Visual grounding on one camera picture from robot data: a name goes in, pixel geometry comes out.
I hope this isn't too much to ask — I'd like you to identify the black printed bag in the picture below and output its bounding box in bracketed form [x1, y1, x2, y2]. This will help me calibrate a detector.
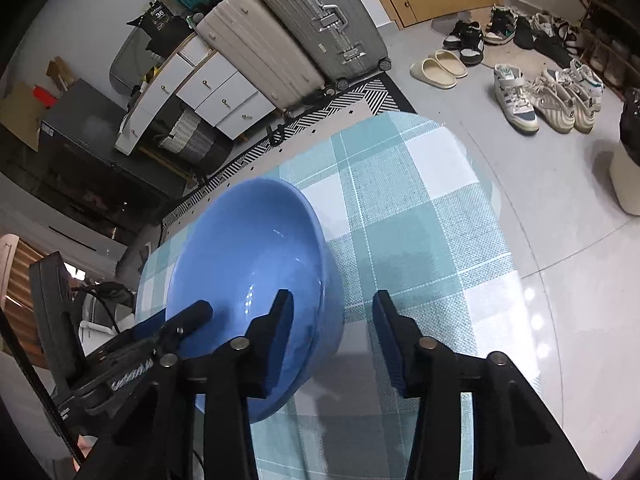
[126, 1, 193, 56]

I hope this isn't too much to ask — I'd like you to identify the dark grey refrigerator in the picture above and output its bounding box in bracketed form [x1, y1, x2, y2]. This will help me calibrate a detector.
[40, 80, 201, 196]

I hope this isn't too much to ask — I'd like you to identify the white cabinet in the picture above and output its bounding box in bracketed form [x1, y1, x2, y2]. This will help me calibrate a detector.
[0, 195, 131, 273]

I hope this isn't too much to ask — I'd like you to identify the white bin with black bag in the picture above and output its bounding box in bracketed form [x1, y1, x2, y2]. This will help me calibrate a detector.
[609, 87, 640, 217]

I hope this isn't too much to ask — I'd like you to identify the arched grey mirror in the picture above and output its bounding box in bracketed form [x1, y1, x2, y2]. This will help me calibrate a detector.
[109, 27, 156, 96]

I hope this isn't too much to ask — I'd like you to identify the group of scattered shoes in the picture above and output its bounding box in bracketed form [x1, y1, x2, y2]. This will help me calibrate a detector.
[442, 4, 606, 136]

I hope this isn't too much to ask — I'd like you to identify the wooden shoe rack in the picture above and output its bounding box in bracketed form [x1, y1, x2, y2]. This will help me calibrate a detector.
[570, 0, 640, 93]

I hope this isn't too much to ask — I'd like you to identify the black braided cable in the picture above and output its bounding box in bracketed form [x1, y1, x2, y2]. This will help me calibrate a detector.
[0, 305, 83, 466]

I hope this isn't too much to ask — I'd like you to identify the dark glass cabinet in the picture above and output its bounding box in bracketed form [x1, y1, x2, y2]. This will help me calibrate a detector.
[0, 125, 166, 243]

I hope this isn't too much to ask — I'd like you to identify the teal checked tablecloth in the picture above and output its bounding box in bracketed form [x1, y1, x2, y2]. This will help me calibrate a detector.
[135, 111, 523, 480]

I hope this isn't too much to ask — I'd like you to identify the large blue bowl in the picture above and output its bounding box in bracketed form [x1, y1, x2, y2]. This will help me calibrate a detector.
[165, 178, 346, 421]

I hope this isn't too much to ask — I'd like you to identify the black rectangular device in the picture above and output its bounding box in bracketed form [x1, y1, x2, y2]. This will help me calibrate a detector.
[29, 252, 88, 386]

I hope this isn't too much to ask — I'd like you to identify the small brown cardboard box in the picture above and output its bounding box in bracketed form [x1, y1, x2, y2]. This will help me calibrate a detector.
[47, 57, 78, 91]

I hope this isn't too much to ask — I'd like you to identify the beige slipper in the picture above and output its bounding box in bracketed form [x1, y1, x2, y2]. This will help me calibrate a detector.
[410, 58, 457, 90]
[434, 49, 469, 79]

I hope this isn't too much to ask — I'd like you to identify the flat brown cardboard sheet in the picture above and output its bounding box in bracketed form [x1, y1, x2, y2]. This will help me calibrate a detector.
[0, 82, 46, 151]

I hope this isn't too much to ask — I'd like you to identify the grey white laundry basket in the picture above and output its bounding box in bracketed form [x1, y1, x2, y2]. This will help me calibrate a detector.
[157, 109, 233, 166]

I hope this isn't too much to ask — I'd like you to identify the white dresser with drawers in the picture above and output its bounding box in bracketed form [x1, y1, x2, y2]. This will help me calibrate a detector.
[115, 35, 278, 156]

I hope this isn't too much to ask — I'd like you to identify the beige hard-shell suitcase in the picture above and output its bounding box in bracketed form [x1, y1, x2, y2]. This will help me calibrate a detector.
[195, 0, 337, 111]

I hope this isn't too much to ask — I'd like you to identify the wooden slatted panel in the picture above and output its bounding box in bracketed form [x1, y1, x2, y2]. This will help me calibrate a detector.
[0, 232, 48, 311]

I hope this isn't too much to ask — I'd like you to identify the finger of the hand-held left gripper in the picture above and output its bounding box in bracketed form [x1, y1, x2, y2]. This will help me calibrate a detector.
[117, 309, 176, 348]
[150, 300, 213, 356]

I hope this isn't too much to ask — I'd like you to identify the grey hard-shell suitcase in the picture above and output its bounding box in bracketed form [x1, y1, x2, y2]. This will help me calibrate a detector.
[256, 0, 392, 92]

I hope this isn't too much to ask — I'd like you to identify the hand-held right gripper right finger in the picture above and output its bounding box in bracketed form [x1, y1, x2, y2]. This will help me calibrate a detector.
[372, 290, 593, 480]

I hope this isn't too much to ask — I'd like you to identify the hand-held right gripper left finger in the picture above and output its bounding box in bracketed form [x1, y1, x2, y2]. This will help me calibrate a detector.
[85, 289, 295, 480]

